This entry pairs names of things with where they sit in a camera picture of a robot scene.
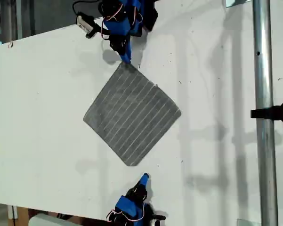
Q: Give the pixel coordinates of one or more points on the grey striped towel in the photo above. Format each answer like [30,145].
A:
[131,113]

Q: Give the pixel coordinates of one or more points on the black clamp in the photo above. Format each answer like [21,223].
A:
[273,113]

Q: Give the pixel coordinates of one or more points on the gripper camera stalk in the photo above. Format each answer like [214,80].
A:
[94,31]

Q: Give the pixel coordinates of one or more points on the white box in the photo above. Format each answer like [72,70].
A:
[47,221]

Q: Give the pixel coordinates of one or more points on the wooden table leg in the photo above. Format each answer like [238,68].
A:
[20,216]

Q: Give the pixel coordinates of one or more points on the steel post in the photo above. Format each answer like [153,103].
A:
[263,94]

